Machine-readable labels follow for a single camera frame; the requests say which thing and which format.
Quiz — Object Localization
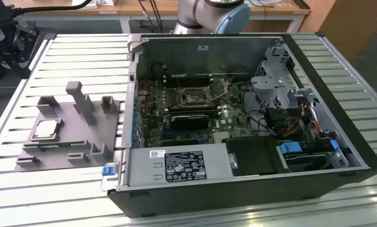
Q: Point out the CPU socket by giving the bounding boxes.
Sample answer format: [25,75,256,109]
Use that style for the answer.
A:
[179,88,212,106]

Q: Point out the silver CPU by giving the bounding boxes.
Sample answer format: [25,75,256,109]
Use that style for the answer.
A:
[32,119,61,140]

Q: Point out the green motherboard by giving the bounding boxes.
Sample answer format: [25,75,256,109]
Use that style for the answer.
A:
[137,76,260,147]

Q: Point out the black graphics card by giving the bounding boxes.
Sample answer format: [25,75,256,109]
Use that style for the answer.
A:
[168,113,211,131]

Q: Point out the black RAM slots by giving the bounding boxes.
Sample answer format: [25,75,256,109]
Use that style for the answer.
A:
[163,73,215,89]

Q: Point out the grey power supply unit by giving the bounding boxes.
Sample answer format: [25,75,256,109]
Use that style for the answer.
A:
[123,143,234,186]

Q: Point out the black label sticker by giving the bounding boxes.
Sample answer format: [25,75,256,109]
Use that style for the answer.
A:
[164,149,208,183]

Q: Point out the silver metal drive cage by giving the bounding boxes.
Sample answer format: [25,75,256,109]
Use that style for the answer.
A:
[249,44,302,109]

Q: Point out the blue case release latch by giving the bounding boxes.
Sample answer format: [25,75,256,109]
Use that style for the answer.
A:
[101,166,117,177]

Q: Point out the blue disk carrier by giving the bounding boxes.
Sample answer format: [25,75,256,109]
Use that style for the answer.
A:
[278,140,302,157]

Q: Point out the grey parts rack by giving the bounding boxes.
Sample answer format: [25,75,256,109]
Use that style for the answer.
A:
[13,81,123,172]

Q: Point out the black open PC case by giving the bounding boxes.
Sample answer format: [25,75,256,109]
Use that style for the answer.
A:
[107,33,377,218]

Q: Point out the wooden desk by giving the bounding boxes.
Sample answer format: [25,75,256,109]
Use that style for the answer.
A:
[5,0,312,34]

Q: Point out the brown wooden cabinet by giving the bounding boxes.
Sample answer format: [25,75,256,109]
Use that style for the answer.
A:
[318,0,377,61]

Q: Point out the socket cover metal frame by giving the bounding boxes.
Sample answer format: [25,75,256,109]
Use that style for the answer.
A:
[179,87,211,106]

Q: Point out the locking lever wire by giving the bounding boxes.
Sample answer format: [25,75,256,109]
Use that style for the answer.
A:
[211,91,228,101]

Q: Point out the black cable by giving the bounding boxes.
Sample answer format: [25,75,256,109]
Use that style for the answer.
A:
[244,89,281,138]

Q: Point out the yellow red wire bundle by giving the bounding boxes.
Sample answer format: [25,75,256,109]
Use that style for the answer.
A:
[282,101,321,138]

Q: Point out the black equipment with cable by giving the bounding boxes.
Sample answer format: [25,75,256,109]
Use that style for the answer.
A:
[0,0,95,82]

